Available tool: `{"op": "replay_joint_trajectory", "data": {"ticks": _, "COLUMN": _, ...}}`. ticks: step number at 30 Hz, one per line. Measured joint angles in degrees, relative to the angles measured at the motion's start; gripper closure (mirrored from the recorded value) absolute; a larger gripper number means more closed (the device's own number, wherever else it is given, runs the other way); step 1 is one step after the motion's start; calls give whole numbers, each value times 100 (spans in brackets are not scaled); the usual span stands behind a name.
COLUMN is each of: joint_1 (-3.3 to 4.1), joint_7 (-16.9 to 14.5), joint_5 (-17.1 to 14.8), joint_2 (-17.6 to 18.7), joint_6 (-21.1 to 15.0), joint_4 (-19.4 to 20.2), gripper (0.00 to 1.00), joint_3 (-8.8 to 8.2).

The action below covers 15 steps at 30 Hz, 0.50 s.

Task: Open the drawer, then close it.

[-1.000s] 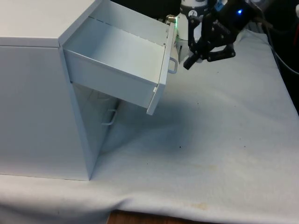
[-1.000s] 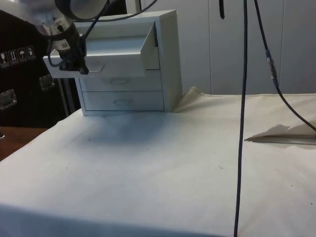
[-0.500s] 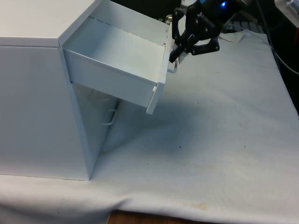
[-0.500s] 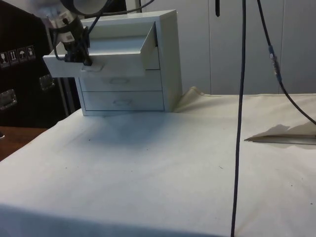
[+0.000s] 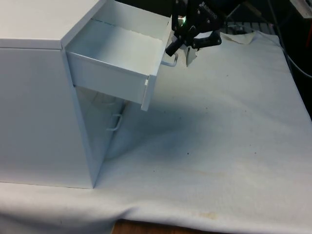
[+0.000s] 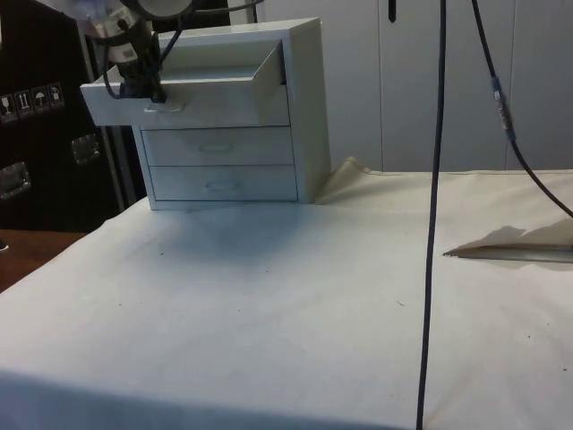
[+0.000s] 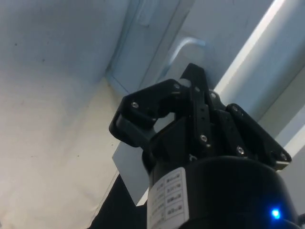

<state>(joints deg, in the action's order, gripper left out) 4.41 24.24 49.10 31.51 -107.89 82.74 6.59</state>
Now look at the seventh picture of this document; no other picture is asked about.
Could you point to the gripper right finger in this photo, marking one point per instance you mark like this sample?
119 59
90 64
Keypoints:
202 119

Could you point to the white chest of drawers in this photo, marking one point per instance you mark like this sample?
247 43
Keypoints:
214 26

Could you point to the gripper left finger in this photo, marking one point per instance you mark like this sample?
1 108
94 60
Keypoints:
140 112

